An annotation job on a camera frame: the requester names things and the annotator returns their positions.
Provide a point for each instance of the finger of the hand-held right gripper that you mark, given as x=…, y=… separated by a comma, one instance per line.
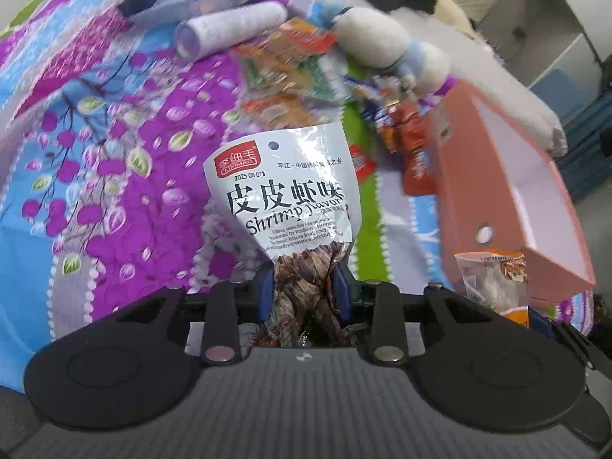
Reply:
x=569, y=339

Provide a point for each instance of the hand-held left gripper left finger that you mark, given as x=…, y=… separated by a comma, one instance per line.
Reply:
x=264, y=296

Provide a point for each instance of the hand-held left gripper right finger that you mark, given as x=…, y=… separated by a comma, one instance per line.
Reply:
x=342, y=296

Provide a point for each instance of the clear orange snack packet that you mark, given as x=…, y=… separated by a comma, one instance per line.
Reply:
x=487, y=282

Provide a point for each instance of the white snack packet red label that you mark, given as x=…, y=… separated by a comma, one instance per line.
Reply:
x=287, y=191

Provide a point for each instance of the pink cardboard box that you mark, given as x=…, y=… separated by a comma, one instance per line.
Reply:
x=468, y=177

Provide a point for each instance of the pile of colourful snack packets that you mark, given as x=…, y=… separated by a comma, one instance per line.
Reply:
x=287, y=52

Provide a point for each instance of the blue curtain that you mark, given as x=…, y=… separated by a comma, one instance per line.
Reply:
x=593, y=153

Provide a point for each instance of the grey duvet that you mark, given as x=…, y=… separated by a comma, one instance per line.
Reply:
x=526, y=105

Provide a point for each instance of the blue board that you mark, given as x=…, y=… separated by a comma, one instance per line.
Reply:
x=554, y=93

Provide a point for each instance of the white blue plush toy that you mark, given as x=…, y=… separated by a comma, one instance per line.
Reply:
x=368, y=38

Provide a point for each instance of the white cylindrical bottle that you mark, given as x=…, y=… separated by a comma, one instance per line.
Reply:
x=224, y=26

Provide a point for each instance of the beige pillow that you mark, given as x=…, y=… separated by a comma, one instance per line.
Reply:
x=454, y=14

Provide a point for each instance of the white cabinet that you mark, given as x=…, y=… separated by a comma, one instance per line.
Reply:
x=540, y=19

